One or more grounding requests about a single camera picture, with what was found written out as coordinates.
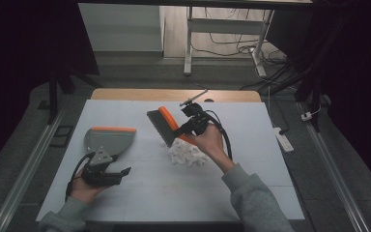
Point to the white desk frame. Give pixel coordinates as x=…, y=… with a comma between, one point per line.
x=225, y=25

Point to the pile of white tissues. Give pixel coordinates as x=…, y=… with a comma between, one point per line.
x=186, y=155

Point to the black floor frame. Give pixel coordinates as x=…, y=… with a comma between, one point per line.
x=62, y=136

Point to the aluminium floor rail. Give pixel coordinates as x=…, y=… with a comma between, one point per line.
x=22, y=180
x=335, y=180

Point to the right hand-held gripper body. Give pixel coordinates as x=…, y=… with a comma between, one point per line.
x=197, y=121

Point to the white power strip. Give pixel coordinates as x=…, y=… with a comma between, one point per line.
x=284, y=140

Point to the dark curtain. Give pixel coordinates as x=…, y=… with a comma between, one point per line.
x=19, y=48
x=360, y=80

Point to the person's right hand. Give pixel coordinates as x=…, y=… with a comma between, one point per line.
x=212, y=145

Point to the person's left hand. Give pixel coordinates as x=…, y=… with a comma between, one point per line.
x=83, y=191

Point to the white plug adapter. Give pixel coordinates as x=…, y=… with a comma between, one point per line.
x=306, y=116

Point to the orange hand brush grey bristles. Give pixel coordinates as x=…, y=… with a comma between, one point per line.
x=162, y=127

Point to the white cabinet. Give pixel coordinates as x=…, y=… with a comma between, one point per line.
x=122, y=29

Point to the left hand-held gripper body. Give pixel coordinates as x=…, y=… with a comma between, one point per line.
x=101, y=175

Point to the grey dustpan with orange edge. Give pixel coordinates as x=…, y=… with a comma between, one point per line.
x=111, y=138

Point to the black metal stand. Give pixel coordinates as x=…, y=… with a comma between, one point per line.
x=53, y=93
x=312, y=93

